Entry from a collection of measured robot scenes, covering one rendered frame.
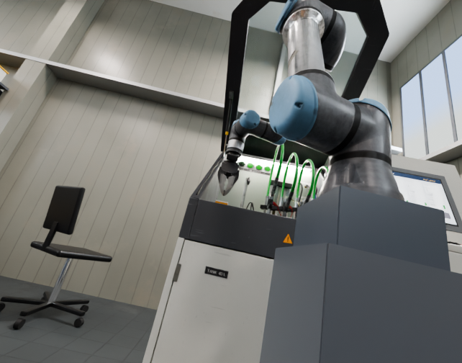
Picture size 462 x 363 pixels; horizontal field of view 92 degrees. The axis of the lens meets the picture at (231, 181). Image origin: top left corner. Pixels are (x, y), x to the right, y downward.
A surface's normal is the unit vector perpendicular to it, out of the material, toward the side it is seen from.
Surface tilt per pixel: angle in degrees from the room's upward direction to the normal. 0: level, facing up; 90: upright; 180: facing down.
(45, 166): 90
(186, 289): 90
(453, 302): 90
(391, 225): 90
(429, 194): 76
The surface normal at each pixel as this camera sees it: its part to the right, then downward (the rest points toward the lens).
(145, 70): 0.11, -0.31
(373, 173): -0.01, -0.61
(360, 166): -0.31, -0.65
